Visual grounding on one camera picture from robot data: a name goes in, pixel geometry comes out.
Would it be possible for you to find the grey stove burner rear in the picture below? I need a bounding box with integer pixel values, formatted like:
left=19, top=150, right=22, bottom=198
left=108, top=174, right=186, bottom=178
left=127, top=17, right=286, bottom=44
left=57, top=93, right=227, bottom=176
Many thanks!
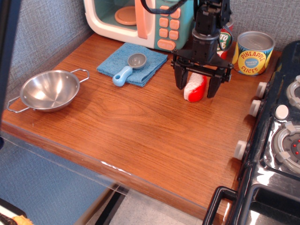
left=286, top=75, right=300, bottom=109

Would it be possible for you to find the tomato sauce can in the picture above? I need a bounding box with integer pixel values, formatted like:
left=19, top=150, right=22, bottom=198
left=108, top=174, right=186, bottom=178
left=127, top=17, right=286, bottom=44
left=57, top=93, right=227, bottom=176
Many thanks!
left=217, top=16, right=234, bottom=60

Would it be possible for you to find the steel bowl with handles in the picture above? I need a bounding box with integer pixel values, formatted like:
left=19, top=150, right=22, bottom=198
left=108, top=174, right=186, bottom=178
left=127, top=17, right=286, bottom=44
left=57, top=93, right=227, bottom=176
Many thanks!
left=7, top=68, right=90, bottom=113

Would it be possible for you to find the teal toy microwave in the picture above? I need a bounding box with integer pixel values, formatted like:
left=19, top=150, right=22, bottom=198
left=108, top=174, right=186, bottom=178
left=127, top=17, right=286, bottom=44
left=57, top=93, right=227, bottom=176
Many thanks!
left=84, top=0, right=194, bottom=52

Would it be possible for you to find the blue folded cloth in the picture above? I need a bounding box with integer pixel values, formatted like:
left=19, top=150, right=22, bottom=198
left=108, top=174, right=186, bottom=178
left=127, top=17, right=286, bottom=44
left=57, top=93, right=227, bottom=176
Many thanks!
left=97, top=43, right=167, bottom=87

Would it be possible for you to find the white stove knob top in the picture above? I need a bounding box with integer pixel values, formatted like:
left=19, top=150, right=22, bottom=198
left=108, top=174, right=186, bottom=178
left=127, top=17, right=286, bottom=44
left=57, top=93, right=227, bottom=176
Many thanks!
left=255, top=82, right=268, bottom=98

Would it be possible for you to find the grey stove burner front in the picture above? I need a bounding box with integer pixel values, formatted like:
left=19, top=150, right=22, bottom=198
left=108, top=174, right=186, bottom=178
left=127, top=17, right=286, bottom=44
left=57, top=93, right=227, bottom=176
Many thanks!
left=272, top=121, right=300, bottom=174

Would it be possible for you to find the white round stove button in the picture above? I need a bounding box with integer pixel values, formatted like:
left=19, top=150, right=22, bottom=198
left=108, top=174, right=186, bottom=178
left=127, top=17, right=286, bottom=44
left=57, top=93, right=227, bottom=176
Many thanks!
left=274, top=105, right=289, bottom=120

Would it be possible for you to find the black toy stove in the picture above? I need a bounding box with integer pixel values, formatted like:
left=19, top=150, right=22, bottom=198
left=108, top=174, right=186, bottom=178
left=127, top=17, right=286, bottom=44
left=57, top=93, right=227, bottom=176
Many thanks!
left=202, top=40, right=300, bottom=225

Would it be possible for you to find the white stove knob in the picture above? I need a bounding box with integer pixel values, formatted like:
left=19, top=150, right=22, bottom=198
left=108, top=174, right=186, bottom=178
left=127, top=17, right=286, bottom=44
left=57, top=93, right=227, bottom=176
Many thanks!
left=249, top=100, right=261, bottom=117
left=255, top=82, right=268, bottom=98
left=234, top=140, right=248, bottom=160

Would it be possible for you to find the red white toy apple slice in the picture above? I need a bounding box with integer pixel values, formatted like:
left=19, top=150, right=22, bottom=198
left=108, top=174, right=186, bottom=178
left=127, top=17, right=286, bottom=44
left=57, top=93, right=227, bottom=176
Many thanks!
left=184, top=73, right=207, bottom=102

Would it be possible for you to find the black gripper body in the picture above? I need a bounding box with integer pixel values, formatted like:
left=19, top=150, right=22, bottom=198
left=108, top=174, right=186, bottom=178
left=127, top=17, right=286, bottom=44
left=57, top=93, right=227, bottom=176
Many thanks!
left=172, top=35, right=233, bottom=82

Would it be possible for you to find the white stove knob middle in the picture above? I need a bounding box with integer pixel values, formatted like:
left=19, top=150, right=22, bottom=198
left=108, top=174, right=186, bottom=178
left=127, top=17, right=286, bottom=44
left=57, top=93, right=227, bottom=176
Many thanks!
left=249, top=100, right=261, bottom=117

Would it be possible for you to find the orange microwave turntable plate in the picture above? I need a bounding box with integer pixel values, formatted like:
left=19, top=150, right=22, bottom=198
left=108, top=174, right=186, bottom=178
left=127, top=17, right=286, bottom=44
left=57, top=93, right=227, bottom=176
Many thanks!
left=114, top=6, right=136, bottom=26

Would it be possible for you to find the blue grey toy scoop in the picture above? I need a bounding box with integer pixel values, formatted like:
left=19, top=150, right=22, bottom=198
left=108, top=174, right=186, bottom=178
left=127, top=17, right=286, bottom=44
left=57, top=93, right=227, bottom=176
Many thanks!
left=112, top=53, right=147, bottom=87

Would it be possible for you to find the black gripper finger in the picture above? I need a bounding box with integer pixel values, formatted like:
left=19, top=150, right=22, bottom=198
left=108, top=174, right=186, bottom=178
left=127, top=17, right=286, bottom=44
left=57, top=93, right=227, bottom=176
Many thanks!
left=174, top=65, right=188, bottom=90
left=207, top=76, right=222, bottom=98

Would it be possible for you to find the white stove knob bottom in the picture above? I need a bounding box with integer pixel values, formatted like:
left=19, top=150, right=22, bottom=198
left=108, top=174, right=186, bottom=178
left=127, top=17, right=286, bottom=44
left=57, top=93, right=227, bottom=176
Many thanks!
left=234, top=140, right=248, bottom=160

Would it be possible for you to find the black oven door handle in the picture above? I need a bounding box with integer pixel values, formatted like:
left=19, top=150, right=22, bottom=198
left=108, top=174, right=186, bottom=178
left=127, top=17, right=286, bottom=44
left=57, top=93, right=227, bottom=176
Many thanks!
left=202, top=186, right=238, bottom=225

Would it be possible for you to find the grey stove burner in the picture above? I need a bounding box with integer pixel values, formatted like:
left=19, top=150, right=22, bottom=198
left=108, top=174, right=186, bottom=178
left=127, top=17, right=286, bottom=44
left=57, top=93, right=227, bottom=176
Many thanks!
left=272, top=121, right=300, bottom=174
left=286, top=75, right=300, bottom=109

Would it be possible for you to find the pineapple slices can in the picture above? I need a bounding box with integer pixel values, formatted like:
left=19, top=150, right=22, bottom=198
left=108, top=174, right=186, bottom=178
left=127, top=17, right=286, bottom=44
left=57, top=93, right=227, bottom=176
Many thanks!
left=232, top=31, right=276, bottom=76

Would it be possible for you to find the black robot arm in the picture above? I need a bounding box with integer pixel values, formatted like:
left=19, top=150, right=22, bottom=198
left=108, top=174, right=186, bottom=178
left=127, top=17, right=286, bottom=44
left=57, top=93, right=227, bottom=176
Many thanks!
left=171, top=0, right=233, bottom=98

